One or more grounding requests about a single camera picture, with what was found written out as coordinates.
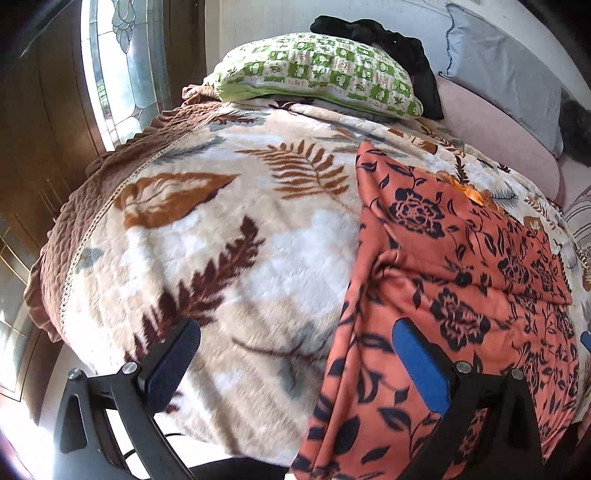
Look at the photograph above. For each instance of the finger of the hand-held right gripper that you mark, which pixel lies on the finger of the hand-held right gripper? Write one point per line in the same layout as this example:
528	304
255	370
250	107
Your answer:
586	342

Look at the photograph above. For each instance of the dark furry object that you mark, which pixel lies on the dark furry object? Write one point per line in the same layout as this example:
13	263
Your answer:
577	134

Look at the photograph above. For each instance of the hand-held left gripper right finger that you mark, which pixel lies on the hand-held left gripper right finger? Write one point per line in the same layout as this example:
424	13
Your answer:
419	362

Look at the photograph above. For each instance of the dark wooden door panel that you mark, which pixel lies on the dark wooden door panel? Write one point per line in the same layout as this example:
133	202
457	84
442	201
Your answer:
37	138

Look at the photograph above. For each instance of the striped cloth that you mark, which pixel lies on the striped cloth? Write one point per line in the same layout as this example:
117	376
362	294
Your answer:
579	221

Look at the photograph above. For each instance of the orange black floral garment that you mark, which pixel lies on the orange black floral garment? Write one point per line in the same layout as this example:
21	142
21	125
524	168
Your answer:
443	258

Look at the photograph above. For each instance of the stained glass window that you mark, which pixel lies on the stained glass window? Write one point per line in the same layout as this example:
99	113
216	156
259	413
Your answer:
124	64

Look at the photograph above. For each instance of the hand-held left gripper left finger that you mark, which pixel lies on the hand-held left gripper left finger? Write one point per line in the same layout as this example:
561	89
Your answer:
178	364

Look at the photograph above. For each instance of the grey pillow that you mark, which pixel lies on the grey pillow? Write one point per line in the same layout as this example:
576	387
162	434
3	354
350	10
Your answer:
503	69

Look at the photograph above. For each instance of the cream leaf print blanket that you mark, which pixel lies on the cream leaf print blanket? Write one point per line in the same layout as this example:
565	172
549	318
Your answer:
258	240

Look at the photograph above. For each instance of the black cloth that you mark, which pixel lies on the black cloth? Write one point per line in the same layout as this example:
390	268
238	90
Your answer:
406	46

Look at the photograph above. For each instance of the green checked pillow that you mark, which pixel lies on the green checked pillow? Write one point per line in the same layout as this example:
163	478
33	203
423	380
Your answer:
318	69

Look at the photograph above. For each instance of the brown quilted bed cover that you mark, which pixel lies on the brown quilted bed cover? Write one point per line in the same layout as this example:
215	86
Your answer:
69	217

